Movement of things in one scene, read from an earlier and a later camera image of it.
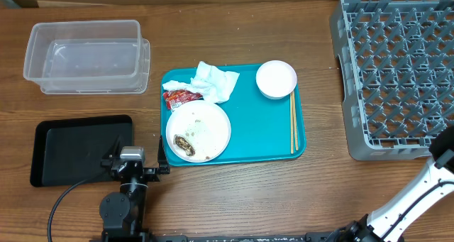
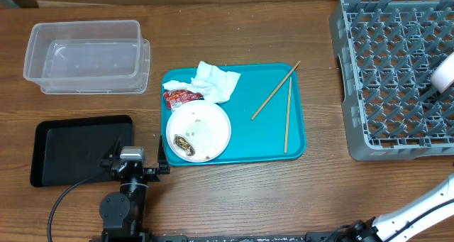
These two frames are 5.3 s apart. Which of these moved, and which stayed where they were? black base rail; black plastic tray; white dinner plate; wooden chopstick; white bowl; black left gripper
Moved: wooden chopstick; white bowl
Stayed: black left gripper; black base rail; white dinner plate; black plastic tray
